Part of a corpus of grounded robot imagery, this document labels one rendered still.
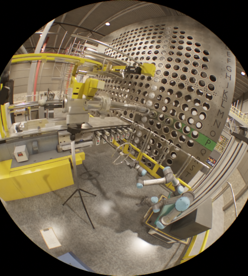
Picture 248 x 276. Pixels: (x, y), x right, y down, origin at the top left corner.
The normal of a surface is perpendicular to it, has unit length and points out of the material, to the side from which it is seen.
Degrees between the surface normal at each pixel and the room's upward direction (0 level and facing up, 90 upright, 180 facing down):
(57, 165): 0
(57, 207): 0
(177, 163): 90
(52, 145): 90
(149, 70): 90
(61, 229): 0
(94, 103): 90
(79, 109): 68
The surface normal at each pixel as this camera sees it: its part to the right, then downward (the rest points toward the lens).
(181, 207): -0.83, -0.12
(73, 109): 0.71, 0.11
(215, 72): -0.70, 0.15
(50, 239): 0.25, -0.87
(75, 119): 0.67, 0.47
